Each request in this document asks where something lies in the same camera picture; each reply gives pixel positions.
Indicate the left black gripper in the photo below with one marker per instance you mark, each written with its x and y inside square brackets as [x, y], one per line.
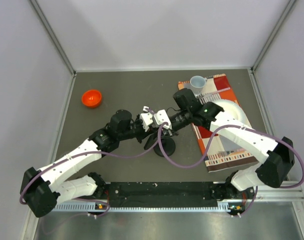
[143, 133]

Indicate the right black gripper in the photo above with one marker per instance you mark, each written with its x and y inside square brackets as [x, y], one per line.
[167, 133]

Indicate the black phone stand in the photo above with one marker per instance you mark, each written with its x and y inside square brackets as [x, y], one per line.
[168, 143]

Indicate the black smartphone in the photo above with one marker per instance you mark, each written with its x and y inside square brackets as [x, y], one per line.
[152, 139]

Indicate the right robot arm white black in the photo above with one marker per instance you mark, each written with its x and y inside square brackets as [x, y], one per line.
[275, 156]

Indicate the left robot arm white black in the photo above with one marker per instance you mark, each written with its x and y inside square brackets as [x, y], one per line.
[45, 188]

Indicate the orange bowl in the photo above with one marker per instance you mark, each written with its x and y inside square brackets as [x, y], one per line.
[91, 98]

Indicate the light blue cup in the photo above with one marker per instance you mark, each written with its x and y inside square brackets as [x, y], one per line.
[197, 83]

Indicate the patterned orange placemat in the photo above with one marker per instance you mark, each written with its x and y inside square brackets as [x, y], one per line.
[223, 153]

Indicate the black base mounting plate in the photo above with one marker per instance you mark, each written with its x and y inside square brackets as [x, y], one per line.
[161, 194]

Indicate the white plate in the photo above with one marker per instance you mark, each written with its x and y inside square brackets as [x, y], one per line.
[233, 109]

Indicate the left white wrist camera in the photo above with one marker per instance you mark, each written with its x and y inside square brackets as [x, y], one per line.
[147, 118]

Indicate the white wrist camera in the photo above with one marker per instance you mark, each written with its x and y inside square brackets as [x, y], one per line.
[160, 117]
[147, 118]

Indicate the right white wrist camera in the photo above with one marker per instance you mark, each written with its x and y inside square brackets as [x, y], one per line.
[160, 117]

